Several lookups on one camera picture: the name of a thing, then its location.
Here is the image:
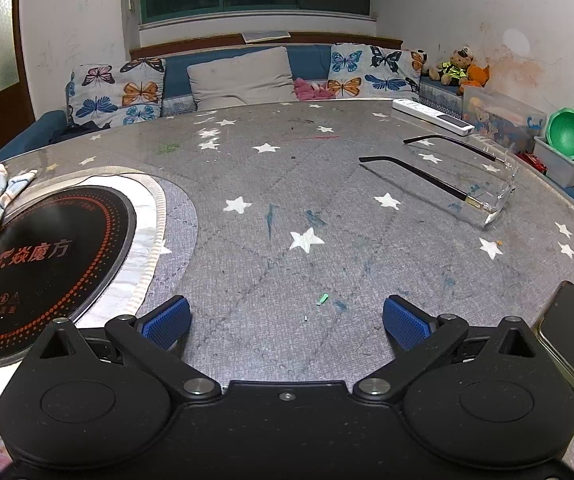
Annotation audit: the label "blue sofa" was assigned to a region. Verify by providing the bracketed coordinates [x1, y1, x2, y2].
[0, 42, 462, 166]

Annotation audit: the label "white plastic bin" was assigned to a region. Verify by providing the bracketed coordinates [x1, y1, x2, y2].
[533, 136, 574, 188]

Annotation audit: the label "clear plastic storage box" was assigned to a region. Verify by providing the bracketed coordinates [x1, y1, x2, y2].
[462, 85, 548, 153]

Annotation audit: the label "teddy bear in uniform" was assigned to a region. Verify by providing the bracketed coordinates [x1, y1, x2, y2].
[429, 46, 475, 86]

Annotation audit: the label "orange plush toy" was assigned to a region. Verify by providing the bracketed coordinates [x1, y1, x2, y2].
[464, 64, 490, 88]

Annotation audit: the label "dark cloth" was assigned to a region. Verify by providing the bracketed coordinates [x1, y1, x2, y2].
[50, 122, 113, 143]

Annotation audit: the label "white remote control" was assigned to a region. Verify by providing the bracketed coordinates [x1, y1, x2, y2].
[392, 98, 472, 137]

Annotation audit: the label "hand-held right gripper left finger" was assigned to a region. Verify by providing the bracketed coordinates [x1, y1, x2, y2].
[26, 295, 221, 404]

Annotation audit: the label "book on windowsill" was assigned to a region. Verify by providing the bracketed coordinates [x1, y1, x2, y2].
[241, 30, 292, 43]

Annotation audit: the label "grey star-print tablecloth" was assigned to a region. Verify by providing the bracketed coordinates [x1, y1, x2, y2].
[0, 99, 574, 480]

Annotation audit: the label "red toy car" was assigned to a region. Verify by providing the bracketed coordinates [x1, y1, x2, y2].
[519, 151, 548, 176]

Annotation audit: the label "clear rimless eyeglasses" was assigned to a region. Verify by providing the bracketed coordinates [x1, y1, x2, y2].
[358, 135, 519, 231]

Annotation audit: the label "white round quilted mat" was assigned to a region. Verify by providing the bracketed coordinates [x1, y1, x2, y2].
[0, 172, 168, 411]

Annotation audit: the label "round black induction cooktop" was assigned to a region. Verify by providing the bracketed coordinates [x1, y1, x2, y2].
[0, 185, 137, 368]

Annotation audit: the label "green plastic bowl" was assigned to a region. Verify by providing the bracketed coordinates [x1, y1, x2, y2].
[546, 108, 574, 162]

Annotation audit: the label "grey pillow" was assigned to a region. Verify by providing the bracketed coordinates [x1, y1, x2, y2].
[187, 46, 295, 111]

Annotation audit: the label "pink cloth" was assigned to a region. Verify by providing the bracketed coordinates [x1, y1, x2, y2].
[293, 77, 335, 102]

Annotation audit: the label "butterfly print pillow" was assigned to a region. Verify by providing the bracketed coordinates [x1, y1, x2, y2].
[327, 42, 423, 101]
[67, 57, 167, 128]

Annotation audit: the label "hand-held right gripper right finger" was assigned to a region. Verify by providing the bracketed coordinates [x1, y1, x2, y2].
[352, 295, 548, 404]

